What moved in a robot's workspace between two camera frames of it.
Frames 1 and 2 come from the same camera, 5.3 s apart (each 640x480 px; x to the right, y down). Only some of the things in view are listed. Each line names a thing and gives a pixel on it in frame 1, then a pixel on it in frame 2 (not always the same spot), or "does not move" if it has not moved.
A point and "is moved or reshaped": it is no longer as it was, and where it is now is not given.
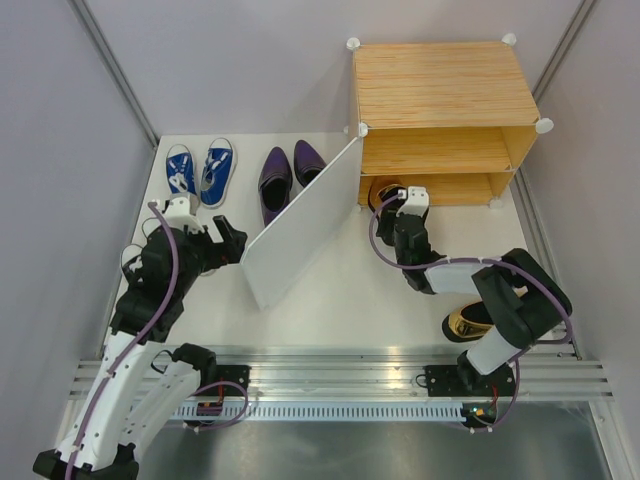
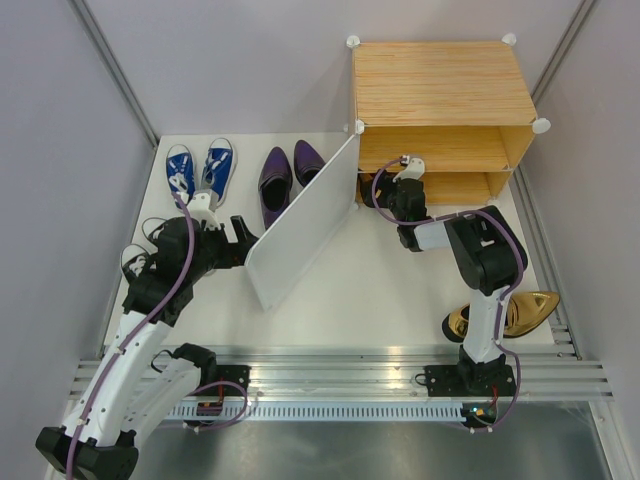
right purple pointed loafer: [307, 162] does not move
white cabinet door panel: [306, 226] does not move
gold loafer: [387, 192] is moved or reshaped
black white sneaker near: [131, 261] does not move
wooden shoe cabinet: [455, 118] does not move
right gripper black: [387, 216] -> [385, 183]
